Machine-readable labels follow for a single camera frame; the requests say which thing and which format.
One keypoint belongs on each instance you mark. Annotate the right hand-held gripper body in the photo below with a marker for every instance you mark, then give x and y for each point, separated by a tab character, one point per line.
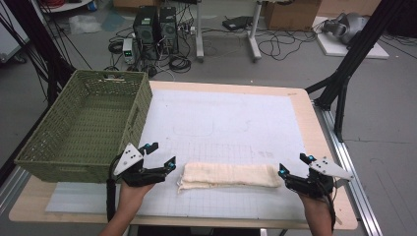
319	178

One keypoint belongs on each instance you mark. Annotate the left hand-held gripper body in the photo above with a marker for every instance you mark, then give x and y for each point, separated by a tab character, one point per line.
131	170

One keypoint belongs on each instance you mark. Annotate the cream towel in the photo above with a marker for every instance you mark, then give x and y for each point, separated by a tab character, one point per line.
226	175

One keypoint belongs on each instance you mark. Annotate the green woven basket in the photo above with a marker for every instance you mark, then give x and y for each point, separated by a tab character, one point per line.
85	131

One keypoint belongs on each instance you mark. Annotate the person's left hand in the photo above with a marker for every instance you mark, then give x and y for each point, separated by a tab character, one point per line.
132	196

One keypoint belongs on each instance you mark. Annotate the person's right hand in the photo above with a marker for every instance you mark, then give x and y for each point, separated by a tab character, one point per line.
314	205

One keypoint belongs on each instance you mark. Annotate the white grid mat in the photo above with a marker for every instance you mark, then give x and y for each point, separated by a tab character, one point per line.
213	124

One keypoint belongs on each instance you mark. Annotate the grey power supply unit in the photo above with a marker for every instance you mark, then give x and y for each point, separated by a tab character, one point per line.
128	50

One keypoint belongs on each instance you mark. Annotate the black metal stand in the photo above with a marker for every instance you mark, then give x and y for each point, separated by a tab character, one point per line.
357	55
39	49

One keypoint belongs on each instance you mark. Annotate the black computer tower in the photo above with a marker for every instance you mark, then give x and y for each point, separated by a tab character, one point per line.
146	31
168	28

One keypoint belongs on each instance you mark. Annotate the white flat board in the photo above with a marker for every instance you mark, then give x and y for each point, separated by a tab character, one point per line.
352	47

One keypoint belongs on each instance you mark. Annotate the white desk leg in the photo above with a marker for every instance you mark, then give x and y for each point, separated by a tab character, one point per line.
254	32
199	32

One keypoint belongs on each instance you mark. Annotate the grey headset device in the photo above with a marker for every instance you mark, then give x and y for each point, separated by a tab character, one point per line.
345	26

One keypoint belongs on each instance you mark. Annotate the clear plastic bag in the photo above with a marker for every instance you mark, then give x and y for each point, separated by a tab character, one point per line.
84	23

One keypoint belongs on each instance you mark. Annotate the cardboard box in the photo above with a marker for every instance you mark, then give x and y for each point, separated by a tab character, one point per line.
291	13

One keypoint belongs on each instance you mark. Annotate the black flat device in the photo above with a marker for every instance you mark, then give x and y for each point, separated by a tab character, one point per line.
237	23

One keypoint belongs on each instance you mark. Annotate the aluminium rail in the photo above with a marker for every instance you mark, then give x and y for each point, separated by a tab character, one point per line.
11	188
352	170

